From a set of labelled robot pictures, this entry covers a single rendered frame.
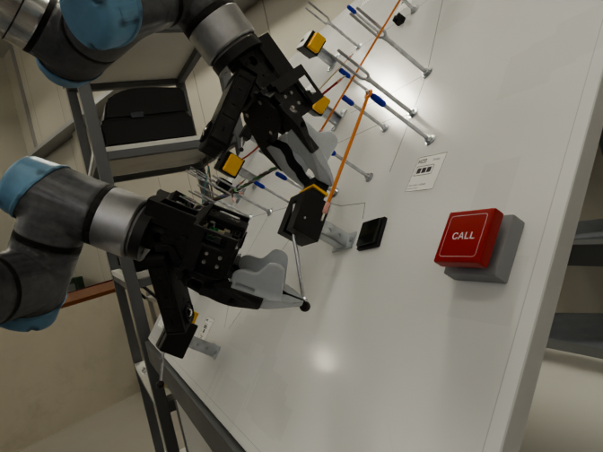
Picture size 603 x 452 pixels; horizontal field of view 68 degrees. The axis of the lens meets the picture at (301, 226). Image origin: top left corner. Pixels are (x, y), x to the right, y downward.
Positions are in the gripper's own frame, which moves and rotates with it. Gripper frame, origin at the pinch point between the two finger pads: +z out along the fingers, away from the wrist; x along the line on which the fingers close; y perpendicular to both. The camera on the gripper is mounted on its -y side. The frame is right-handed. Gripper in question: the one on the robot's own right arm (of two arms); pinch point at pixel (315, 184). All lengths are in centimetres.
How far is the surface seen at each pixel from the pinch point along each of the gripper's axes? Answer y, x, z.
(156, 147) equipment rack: 23, 88, -28
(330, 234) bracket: -3.7, -1.2, 6.1
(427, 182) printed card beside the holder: 3.0, -13.8, 6.3
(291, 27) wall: 250, 240, -74
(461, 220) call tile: -6.6, -23.4, 7.0
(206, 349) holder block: -17.9, 33.4, 14.8
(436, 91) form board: 17.0, -11.1, -0.2
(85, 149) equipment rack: 21, 142, -51
